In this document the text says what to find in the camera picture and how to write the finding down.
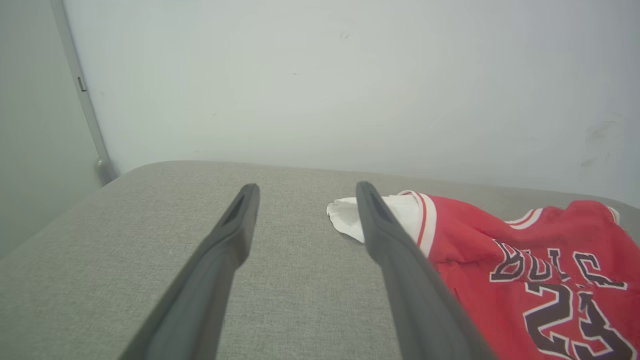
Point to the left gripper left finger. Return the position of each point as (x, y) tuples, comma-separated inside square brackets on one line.
[(200, 300)]

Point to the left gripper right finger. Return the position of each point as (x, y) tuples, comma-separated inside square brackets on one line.
[(415, 300)]

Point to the red basketball jersey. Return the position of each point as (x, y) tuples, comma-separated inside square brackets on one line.
[(480, 300)]

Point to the grey vertical wall pipe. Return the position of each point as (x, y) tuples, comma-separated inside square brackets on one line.
[(85, 100)]

